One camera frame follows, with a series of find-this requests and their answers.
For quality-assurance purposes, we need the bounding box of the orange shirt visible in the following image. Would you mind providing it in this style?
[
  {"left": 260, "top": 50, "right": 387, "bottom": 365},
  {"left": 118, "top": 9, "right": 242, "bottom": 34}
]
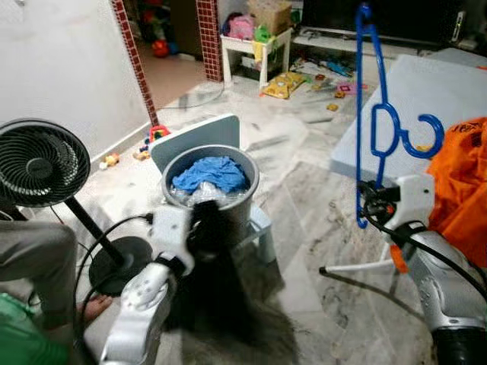
[{"left": 390, "top": 116, "right": 487, "bottom": 273}]

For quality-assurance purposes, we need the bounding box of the blue plastic clothes hanger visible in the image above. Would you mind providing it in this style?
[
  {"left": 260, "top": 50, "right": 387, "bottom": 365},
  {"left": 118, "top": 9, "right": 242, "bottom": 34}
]
[{"left": 354, "top": 2, "right": 447, "bottom": 230}]

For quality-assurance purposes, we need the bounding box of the navy blue garment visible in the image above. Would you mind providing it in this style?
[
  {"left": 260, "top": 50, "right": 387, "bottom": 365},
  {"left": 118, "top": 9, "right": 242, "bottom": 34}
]
[{"left": 164, "top": 199, "right": 264, "bottom": 344}]

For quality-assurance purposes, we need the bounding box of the grey laundry bucket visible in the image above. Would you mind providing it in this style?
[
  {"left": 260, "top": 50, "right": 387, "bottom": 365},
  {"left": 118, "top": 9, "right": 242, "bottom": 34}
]
[{"left": 161, "top": 144, "right": 260, "bottom": 249}]

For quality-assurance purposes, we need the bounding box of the white plastic folding table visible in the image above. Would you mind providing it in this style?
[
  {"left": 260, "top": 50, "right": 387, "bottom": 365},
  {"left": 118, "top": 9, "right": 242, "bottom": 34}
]
[{"left": 320, "top": 47, "right": 487, "bottom": 276}]

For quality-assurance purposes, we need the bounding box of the yellow patterned toy bag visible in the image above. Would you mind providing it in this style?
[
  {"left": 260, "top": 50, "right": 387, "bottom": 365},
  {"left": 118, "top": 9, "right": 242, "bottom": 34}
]
[{"left": 261, "top": 71, "right": 310, "bottom": 100}]

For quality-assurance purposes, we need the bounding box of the light blue cloth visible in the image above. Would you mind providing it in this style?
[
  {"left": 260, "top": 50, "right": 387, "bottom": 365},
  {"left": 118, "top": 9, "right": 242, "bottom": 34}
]
[{"left": 172, "top": 156, "right": 250, "bottom": 195}]

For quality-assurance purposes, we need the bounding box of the black television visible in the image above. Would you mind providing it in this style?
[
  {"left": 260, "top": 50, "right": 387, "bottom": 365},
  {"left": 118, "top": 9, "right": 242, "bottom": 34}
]
[{"left": 301, "top": 0, "right": 469, "bottom": 47}]

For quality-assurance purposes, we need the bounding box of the small white kids table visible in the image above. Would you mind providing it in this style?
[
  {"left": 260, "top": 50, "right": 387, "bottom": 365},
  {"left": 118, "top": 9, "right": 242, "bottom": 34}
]
[{"left": 221, "top": 29, "right": 294, "bottom": 89}]

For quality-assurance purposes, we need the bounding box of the light blue plastic chair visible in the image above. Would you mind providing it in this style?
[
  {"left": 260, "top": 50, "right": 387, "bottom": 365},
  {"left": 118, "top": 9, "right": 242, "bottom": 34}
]
[{"left": 149, "top": 114, "right": 277, "bottom": 265}]

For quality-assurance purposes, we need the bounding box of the brown cardboard box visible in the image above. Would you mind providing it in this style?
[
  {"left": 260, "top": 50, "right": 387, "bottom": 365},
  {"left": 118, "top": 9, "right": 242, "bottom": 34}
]
[{"left": 247, "top": 0, "right": 294, "bottom": 36}]

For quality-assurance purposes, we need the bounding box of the pink bag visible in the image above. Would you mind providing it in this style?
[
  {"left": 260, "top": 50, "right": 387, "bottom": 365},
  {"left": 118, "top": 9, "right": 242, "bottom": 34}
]
[{"left": 227, "top": 15, "right": 256, "bottom": 41}]

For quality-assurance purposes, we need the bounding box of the black standing fan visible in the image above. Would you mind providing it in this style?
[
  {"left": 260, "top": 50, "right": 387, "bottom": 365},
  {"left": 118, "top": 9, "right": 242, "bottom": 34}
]
[{"left": 0, "top": 119, "right": 154, "bottom": 299}]

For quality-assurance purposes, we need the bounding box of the person leg in grey trousers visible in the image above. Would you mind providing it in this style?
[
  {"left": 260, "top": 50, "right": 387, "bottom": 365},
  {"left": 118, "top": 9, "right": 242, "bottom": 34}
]
[{"left": 0, "top": 221, "right": 115, "bottom": 329}]

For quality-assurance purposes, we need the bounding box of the green garment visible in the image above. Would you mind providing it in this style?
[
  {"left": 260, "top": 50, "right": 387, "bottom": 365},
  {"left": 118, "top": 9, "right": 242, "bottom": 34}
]
[{"left": 0, "top": 293, "right": 71, "bottom": 365}]

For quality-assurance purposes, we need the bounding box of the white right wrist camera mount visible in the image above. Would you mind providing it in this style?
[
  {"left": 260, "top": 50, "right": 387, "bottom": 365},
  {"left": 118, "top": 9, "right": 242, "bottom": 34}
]
[{"left": 384, "top": 175, "right": 436, "bottom": 233}]

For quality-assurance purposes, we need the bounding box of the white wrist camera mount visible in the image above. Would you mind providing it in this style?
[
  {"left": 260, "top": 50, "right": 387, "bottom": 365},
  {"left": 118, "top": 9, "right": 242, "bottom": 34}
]
[
  {"left": 384, "top": 175, "right": 436, "bottom": 233},
  {"left": 150, "top": 205, "right": 195, "bottom": 263}
]

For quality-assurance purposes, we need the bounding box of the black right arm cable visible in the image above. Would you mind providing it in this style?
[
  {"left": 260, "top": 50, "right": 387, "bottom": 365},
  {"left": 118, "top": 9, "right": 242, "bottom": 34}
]
[{"left": 361, "top": 205, "right": 487, "bottom": 299}]

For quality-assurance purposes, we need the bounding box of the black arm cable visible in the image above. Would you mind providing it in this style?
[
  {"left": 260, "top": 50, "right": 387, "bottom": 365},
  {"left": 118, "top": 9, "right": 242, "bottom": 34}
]
[
  {"left": 72, "top": 215, "right": 157, "bottom": 343},
  {"left": 361, "top": 205, "right": 487, "bottom": 299}
]

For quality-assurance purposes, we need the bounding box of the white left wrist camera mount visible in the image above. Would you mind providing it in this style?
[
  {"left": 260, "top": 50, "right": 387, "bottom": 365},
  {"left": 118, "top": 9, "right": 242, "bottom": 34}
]
[{"left": 150, "top": 205, "right": 195, "bottom": 263}]

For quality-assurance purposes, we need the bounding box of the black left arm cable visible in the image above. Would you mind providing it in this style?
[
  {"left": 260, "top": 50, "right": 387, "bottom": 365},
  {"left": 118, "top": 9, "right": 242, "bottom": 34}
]
[{"left": 72, "top": 215, "right": 157, "bottom": 343}]

